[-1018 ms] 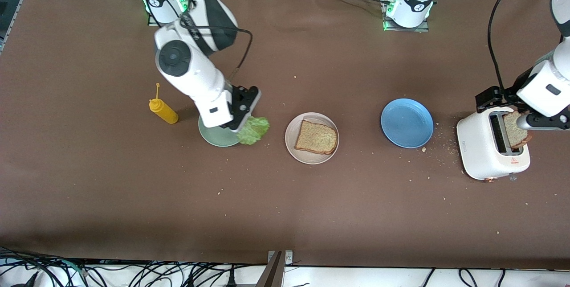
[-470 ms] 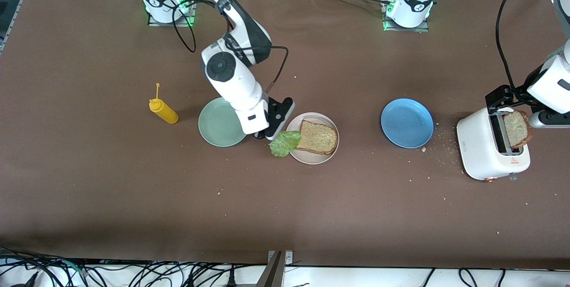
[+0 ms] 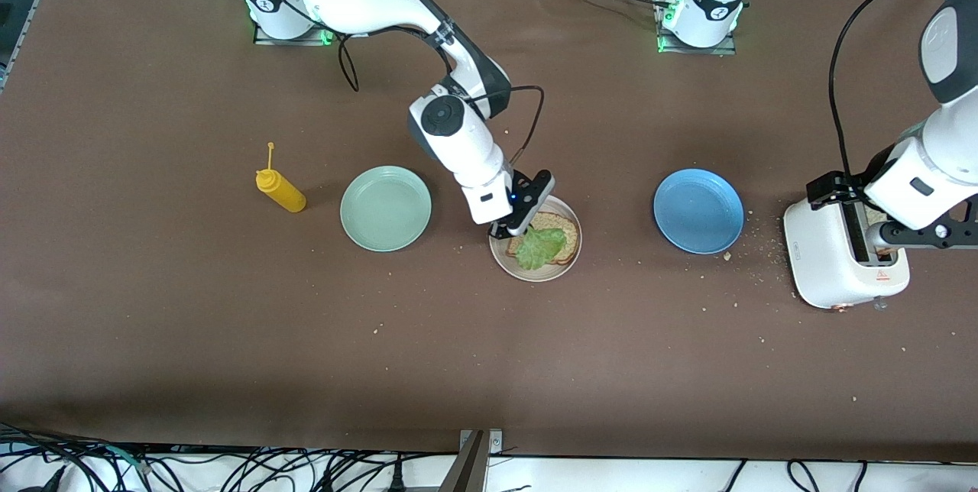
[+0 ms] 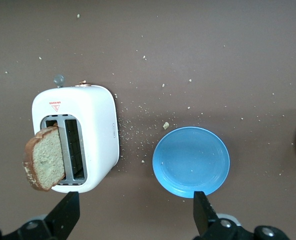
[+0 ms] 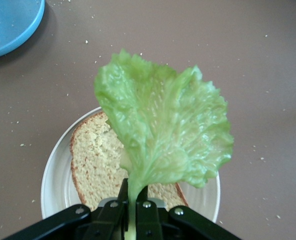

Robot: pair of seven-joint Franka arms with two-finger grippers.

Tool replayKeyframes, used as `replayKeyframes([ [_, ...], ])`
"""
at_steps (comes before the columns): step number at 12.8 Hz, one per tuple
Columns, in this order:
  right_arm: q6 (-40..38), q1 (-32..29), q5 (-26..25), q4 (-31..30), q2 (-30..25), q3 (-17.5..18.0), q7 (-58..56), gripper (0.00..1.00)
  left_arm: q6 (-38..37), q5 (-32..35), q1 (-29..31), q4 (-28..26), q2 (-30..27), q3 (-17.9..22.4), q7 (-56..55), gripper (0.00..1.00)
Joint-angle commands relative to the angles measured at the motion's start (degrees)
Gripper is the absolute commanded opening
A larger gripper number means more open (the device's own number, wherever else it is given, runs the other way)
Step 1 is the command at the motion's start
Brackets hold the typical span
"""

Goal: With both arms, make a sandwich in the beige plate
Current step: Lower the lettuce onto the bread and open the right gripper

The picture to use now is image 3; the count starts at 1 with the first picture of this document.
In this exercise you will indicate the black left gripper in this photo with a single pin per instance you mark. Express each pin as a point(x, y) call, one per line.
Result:
point(837, 189)

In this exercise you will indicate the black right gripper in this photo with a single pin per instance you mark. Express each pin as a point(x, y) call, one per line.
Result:
point(498, 231)

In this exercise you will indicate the brown bread slice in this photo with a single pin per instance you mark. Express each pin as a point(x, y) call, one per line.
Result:
point(558, 220)
point(875, 215)

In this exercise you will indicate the green lettuce leaf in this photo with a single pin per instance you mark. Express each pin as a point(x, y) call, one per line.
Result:
point(539, 247)

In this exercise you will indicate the yellow squeeze sauce bottle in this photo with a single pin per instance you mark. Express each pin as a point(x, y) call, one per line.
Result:
point(283, 192)

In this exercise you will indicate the beige plate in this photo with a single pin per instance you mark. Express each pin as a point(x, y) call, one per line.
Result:
point(498, 247)

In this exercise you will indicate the blue plate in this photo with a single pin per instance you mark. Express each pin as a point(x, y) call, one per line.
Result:
point(699, 211)

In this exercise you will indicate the pale green plate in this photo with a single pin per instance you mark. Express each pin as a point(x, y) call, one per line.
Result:
point(386, 209)

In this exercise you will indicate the white toaster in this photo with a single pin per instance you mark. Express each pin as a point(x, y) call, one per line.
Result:
point(821, 255)

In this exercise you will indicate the grey metal bar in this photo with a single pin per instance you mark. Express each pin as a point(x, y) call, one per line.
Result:
point(466, 473)

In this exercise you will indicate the silver table edge bracket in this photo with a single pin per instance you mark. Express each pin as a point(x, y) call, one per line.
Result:
point(497, 442)

